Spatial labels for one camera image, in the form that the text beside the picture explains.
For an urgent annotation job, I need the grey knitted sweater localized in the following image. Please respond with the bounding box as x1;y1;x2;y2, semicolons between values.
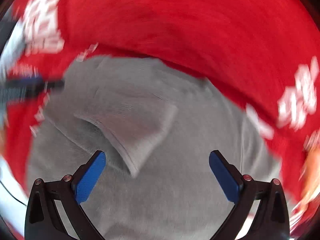
27;56;280;239

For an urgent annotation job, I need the red printed bed blanket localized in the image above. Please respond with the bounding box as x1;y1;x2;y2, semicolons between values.
0;0;320;235

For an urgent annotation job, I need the black floor cable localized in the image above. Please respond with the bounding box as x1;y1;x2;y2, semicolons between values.
0;179;28;206

